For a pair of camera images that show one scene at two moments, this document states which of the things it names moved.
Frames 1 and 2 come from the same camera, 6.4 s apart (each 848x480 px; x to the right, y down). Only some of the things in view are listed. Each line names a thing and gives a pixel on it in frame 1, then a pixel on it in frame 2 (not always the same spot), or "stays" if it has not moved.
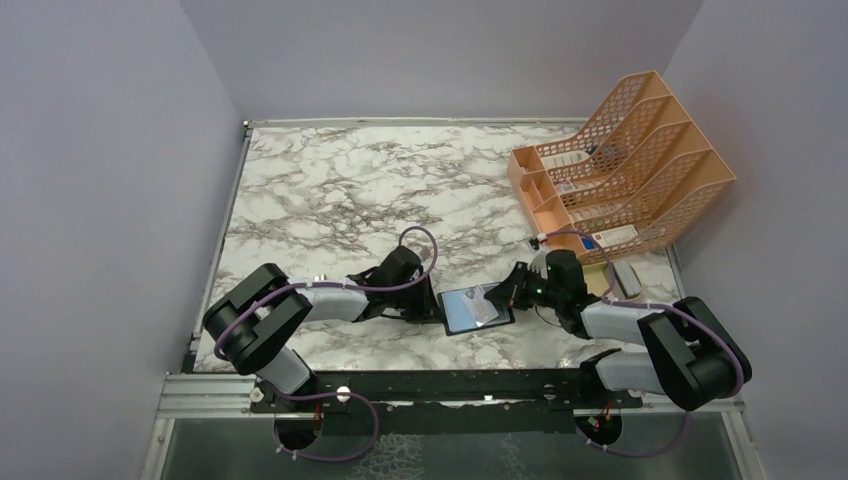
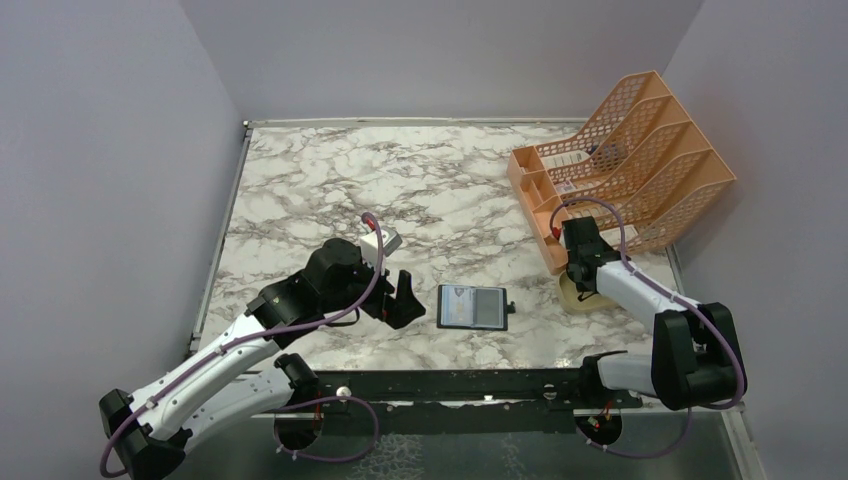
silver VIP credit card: x=481 y=308 -> x=458 y=305
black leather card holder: x=468 y=309 stays
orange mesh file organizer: x=624 y=180 stays
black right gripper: x=510 y=290 -> x=606 y=244
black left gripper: x=428 y=310 -> x=399 y=310
